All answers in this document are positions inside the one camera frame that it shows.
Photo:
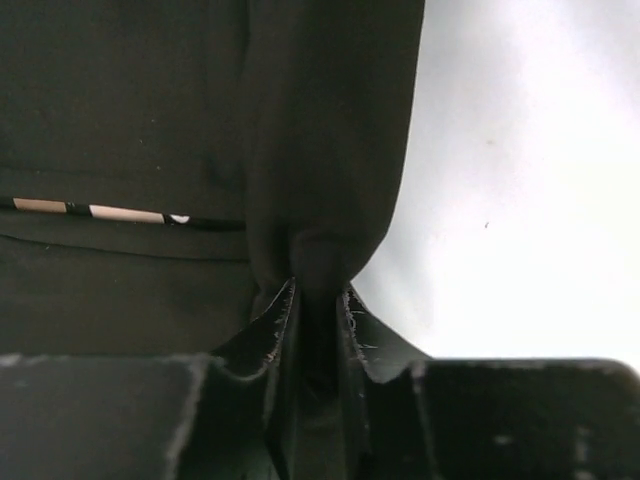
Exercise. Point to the black printed t-shirt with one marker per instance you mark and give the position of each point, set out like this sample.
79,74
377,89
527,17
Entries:
166,166

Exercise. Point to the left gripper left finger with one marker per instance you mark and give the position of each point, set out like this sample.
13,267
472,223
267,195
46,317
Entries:
218,415

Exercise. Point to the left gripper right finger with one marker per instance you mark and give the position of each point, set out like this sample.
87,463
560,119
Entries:
410,416

